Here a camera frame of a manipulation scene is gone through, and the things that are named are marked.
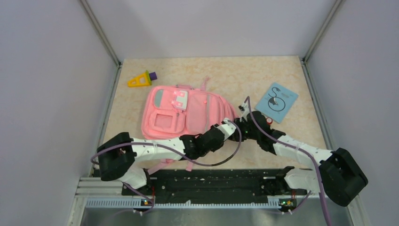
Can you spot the yellow and purple toy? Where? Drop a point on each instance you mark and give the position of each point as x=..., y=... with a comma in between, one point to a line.
x=144, y=79

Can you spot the pink student backpack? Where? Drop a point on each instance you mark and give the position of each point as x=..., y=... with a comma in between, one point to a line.
x=173, y=111

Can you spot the aluminium frame rail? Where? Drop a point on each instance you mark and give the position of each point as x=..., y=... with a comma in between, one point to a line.
x=116, y=202

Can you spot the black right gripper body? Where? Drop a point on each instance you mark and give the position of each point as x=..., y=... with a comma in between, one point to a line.
x=246, y=131

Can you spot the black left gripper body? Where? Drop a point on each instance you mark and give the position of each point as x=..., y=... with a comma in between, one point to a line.
x=204, y=152

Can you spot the light blue thin booklet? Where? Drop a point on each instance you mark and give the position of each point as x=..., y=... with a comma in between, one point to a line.
x=276, y=102

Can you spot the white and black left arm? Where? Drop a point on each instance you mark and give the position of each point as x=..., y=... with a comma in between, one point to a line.
x=117, y=156

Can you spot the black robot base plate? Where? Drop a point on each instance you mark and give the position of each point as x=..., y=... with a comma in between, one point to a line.
x=218, y=186

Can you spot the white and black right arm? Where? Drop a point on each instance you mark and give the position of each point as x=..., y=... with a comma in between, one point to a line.
x=333, y=173

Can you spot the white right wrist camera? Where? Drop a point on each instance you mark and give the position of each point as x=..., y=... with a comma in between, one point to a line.
x=246, y=111

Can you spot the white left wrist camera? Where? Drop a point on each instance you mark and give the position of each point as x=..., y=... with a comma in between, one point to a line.
x=227, y=127

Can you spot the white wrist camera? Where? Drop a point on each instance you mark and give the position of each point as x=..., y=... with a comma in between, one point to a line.
x=246, y=111
x=227, y=127

